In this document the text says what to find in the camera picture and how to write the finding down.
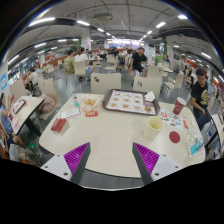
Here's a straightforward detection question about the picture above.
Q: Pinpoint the person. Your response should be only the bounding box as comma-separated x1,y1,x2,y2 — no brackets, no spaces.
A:
190,68,213,131
25,67,41,96
8,134,43,166
128,46,149,81
0,92,16,148
74,47,94,76
63,49,76,76

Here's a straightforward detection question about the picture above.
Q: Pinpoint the red cardboard box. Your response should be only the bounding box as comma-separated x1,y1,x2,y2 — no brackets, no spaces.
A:
50,117,70,134

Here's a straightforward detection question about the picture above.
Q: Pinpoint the beige neighbouring table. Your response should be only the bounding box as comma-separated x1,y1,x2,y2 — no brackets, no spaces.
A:
9,95,45,136
210,113,224,148

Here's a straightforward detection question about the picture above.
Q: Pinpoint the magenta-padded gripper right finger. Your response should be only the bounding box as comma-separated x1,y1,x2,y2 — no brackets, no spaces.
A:
131,142,184,186

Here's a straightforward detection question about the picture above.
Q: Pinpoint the ceiling air conditioner unit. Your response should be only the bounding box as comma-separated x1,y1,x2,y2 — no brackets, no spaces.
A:
93,12,114,23

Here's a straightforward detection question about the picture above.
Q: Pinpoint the beige chair with round hole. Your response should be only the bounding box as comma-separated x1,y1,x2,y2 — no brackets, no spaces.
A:
90,72,122,95
132,75,163,100

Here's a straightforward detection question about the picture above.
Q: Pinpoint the clear bag of fried snacks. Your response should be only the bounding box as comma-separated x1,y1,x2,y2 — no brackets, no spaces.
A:
79,94,103,113

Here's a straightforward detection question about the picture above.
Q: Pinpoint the red paper cup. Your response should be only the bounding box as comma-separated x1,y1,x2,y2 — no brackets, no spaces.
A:
172,96,187,116

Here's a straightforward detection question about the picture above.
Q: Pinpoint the cream mug with pretzel handle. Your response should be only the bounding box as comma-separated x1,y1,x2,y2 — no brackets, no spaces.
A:
143,115,164,140

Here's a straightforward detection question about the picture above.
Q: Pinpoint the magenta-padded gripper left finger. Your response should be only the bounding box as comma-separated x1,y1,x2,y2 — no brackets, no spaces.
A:
40,142,92,186

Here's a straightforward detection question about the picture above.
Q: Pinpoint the clear blue-capped water bottle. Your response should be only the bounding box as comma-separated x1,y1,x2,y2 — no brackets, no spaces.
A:
187,125,206,158

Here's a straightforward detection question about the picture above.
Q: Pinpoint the white paper napkin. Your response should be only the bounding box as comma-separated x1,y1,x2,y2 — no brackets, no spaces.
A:
144,91,157,103

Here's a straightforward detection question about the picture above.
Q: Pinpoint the dark food tray with liner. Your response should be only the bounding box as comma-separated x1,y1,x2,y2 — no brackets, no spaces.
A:
102,88,160,116

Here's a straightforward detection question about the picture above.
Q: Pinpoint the pink backpack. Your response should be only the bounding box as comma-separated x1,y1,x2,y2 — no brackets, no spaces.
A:
38,95,58,114

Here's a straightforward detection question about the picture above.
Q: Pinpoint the white printed card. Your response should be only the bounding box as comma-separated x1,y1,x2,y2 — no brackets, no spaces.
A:
59,106,82,120

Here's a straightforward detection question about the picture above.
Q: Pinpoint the group of ceiling lights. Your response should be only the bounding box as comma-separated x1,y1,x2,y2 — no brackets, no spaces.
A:
7,13,213,66

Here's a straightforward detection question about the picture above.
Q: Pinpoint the colourful sticker sheet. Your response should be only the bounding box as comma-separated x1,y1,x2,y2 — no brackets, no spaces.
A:
158,109,184,130

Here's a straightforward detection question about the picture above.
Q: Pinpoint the red sauce sachet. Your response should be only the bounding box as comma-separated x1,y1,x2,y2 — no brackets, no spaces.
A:
85,110,99,118
182,118,190,131

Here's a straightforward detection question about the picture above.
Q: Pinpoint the group of beige cafeteria chairs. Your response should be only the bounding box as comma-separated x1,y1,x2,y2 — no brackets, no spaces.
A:
43,53,186,98

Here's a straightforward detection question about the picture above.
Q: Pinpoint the flat round red coaster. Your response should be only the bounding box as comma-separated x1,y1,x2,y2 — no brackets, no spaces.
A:
168,130,181,144

